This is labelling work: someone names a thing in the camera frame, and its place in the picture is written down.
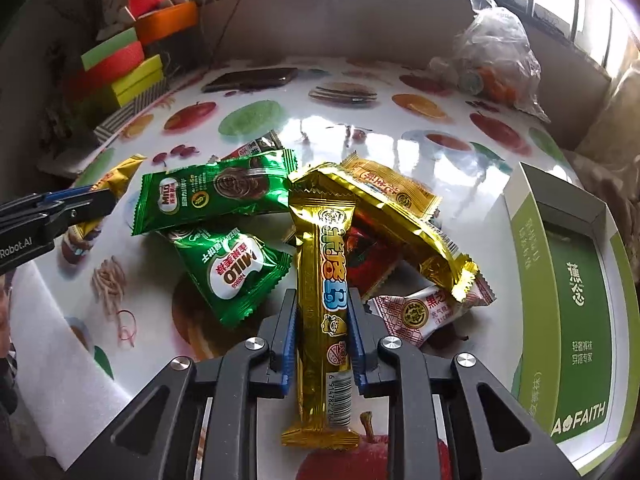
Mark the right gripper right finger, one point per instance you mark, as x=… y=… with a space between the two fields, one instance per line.
x=373 y=376

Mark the lower green Milo packet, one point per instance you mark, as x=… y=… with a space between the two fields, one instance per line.
x=234 y=271

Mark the clear plastic bag with items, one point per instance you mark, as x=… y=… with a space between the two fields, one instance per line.
x=493 y=58

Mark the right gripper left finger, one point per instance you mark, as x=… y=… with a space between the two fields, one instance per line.
x=275 y=370

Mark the black smartphone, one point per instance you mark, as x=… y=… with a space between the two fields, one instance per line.
x=250 y=80

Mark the crumpled gold snack wrapper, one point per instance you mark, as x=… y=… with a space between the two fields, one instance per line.
x=429 y=250

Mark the beige patterned curtain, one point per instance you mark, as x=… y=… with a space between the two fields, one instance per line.
x=607 y=161

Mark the yellow peanut crisp packet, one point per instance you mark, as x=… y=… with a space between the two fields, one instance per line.
x=410 y=194

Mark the red black plum candy packet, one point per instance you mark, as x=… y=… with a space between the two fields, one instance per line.
x=370 y=260

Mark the long gold wafer bar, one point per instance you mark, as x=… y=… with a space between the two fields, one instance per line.
x=324 y=373

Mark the upper green Milo packet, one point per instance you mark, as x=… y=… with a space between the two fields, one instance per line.
x=242 y=186

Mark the white red candy packet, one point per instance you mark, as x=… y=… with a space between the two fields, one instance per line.
x=416 y=317

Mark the green milo packet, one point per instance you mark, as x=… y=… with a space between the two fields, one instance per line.
x=242 y=186
x=234 y=271

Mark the gold packet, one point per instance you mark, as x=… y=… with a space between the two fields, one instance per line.
x=116 y=181

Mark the orange storage box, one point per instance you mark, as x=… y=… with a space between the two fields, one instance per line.
x=160 y=24

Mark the red box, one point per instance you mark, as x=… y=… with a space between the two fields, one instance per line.
x=107 y=71

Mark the green white cardboard box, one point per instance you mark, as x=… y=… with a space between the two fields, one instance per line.
x=579 y=369

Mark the yellow box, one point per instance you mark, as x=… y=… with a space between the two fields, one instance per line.
x=125 y=89

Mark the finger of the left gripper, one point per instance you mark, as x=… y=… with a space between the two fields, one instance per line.
x=58 y=216
x=35 y=200

